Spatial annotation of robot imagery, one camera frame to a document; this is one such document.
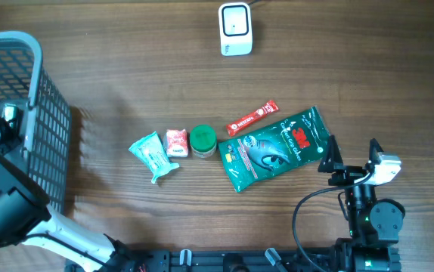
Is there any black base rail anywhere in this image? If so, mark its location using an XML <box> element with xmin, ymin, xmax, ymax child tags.
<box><xmin>65</xmin><ymin>247</ymin><xmax>335</xmax><ymax>272</ymax></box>

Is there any light green wipes packet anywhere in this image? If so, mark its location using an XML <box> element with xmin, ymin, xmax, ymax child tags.
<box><xmin>129</xmin><ymin>131</ymin><xmax>180</xmax><ymax>184</ymax></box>

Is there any white barcode scanner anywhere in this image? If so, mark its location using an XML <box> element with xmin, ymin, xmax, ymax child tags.
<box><xmin>218</xmin><ymin>2</ymin><xmax>253</xmax><ymax>57</ymax></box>

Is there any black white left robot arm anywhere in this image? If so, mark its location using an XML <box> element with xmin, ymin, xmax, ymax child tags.
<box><xmin>0</xmin><ymin>117</ymin><xmax>136</xmax><ymax>271</ymax></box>

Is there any green 3M gloves packet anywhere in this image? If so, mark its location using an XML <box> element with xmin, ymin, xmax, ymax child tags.
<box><xmin>218</xmin><ymin>107</ymin><xmax>330</xmax><ymax>193</ymax></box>

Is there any grey plastic shopping basket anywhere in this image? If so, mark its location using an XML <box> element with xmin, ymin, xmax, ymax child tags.
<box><xmin>0</xmin><ymin>31</ymin><xmax>72</xmax><ymax>212</ymax></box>

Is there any red white small packet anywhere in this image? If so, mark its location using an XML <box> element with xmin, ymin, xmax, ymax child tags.
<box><xmin>163</xmin><ymin>129</ymin><xmax>189</xmax><ymax>158</ymax></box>

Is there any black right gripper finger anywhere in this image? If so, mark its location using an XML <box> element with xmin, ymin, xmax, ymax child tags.
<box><xmin>369</xmin><ymin>138</ymin><xmax>383</xmax><ymax>163</ymax></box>
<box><xmin>318</xmin><ymin>135</ymin><xmax>344</xmax><ymax>173</ymax></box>

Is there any black right camera cable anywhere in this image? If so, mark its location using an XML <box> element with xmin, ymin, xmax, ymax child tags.
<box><xmin>291</xmin><ymin>172</ymin><xmax>374</xmax><ymax>272</ymax></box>

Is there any red Nescafe sachet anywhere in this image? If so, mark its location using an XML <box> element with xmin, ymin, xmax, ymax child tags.
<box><xmin>226</xmin><ymin>100</ymin><xmax>279</xmax><ymax>137</ymax></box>

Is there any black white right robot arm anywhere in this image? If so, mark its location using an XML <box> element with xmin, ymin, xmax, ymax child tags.
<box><xmin>318</xmin><ymin>136</ymin><xmax>405</xmax><ymax>272</ymax></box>

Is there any green lidded jar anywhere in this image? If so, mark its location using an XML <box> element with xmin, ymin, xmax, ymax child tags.
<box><xmin>190</xmin><ymin>125</ymin><xmax>217</xmax><ymax>159</ymax></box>

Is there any small green white box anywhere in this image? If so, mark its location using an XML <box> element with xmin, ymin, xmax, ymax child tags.
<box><xmin>3</xmin><ymin>104</ymin><xmax>18</xmax><ymax>123</ymax></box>

